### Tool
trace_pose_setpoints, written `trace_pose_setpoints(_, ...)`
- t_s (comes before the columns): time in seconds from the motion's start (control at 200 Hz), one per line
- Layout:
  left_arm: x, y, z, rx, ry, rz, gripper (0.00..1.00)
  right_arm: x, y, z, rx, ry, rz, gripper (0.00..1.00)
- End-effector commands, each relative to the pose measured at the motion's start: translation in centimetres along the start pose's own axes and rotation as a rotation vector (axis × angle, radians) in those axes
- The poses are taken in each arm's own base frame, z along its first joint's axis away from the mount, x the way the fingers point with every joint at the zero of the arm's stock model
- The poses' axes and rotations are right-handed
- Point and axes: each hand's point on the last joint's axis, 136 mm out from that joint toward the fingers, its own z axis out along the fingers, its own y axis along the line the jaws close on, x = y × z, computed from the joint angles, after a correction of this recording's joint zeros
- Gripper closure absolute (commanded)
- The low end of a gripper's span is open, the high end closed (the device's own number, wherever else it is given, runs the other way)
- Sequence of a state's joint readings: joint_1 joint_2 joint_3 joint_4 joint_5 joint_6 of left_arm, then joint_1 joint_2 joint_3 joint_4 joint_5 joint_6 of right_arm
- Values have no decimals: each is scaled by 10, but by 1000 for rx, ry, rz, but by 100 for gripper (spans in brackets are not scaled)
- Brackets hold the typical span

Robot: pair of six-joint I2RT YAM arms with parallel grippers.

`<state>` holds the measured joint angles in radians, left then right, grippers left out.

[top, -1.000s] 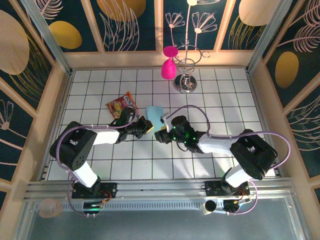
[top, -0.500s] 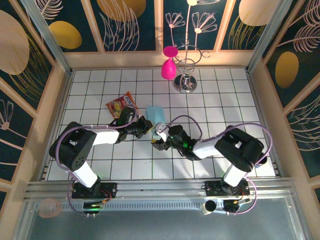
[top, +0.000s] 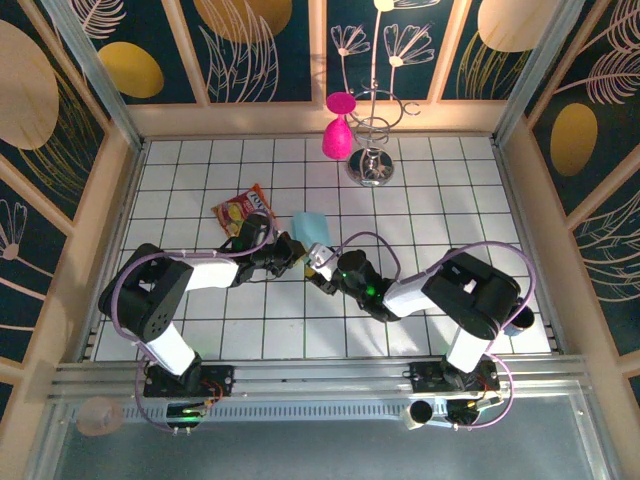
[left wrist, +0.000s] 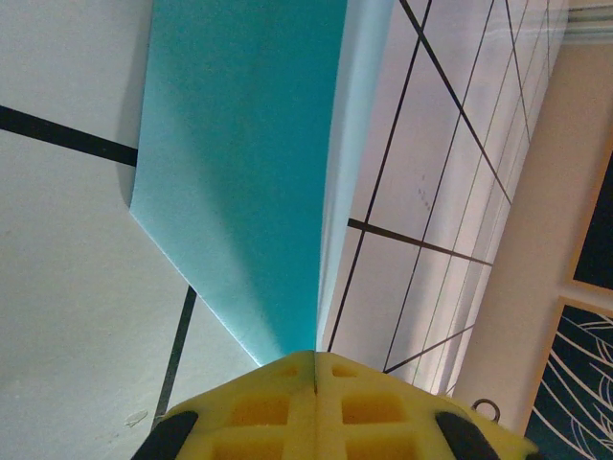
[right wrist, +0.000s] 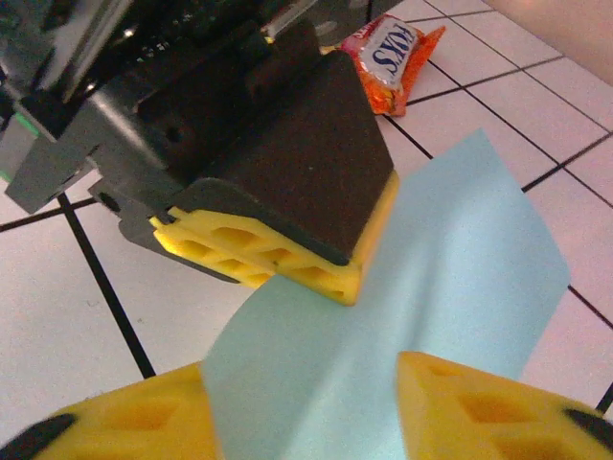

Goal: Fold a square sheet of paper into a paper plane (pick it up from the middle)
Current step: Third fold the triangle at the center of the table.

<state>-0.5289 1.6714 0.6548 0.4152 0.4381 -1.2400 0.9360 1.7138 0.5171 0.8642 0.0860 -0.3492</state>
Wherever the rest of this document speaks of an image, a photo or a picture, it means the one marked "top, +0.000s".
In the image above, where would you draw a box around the light blue paper sheet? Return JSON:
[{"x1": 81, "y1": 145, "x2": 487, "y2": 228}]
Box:
[{"x1": 291, "y1": 210, "x2": 332, "y2": 251}]

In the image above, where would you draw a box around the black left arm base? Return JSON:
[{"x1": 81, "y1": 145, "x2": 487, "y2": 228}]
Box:
[{"x1": 143, "y1": 363, "x2": 236, "y2": 400}]

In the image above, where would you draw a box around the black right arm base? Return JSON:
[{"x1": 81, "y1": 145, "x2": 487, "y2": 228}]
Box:
[{"x1": 408, "y1": 360, "x2": 501, "y2": 396}]

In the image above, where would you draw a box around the red yellow snack bag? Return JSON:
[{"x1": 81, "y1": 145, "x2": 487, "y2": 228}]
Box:
[{"x1": 210, "y1": 182, "x2": 276, "y2": 240}]

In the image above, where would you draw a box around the chrome glass rack stand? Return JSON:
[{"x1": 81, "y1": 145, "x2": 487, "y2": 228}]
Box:
[{"x1": 345, "y1": 78, "x2": 422, "y2": 189}]

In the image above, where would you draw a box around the pink wine glass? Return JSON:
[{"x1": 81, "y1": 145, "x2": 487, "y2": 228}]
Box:
[{"x1": 321, "y1": 92, "x2": 357, "y2": 161}]

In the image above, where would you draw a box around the white cup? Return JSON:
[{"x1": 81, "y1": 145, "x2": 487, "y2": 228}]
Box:
[{"x1": 403, "y1": 398, "x2": 435, "y2": 431}]

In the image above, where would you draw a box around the dark cup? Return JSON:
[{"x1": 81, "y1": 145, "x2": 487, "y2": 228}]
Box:
[{"x1": 507, "y1": 304, "x2": 535, "y2": 337}]

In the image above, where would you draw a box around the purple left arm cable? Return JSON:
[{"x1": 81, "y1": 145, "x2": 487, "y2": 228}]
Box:
[{"x1": 110, "y1": 212, "x2": 279, "y2": 434}]

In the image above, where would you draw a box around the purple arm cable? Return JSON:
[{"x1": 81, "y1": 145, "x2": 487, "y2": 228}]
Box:
[
  {"x1": 329, "y1": 231, "x2": 537, "y2": 432},
  {"x1": 110, "y1": 212, "x2": 279, "y2": 434}
]

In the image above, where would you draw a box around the aluminium mounting rail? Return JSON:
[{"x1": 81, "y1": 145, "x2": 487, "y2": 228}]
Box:
[{"x1": 47, "y1": 353, "x2": 594, "y2": 404}]

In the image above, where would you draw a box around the slotted cable duct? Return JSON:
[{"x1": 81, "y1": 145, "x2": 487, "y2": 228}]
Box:
[{"x1": 119, "y1": 402, "x2": 454, "y2": 425}]

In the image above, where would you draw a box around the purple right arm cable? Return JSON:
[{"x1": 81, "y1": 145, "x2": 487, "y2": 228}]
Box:
[{"x1": 329, "y1": 231, "x2": 537, "y2": 432}]

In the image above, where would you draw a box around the dark floral wall panel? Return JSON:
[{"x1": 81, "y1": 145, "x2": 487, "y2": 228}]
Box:
[
  {"x1": 529, "y1": 0, "x2": 640, "y2": 216},
  {"x1": 0, "y1": 0, "x2": 109, "y2": 221},
  {"x1": 192, "y1": 0, "x2": 314, "y2": 105},
  {"x1": 572, "y1": 192, "x2": 640, "y2": 356},
  {"x1": 326, "y1": 0, "x2": 464, "y2": 101},
  {"x1": 0, "y1": 179, "x2": 69, "y2": 364},
  {"x1": 52, "y1": 0, "x2": 197, "y2": 105},
  {"x1": 442, "y1": 0, "x2": 564, "y2": 101}
]

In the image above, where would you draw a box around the aluminium frame post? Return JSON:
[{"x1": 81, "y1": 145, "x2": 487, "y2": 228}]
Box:
[
  {"x1": 491, "y1": 0, "x2": 586, "y2": 147},
  {"x1": 42, "y1": 0, "x2": 147, "y2": 151}
]

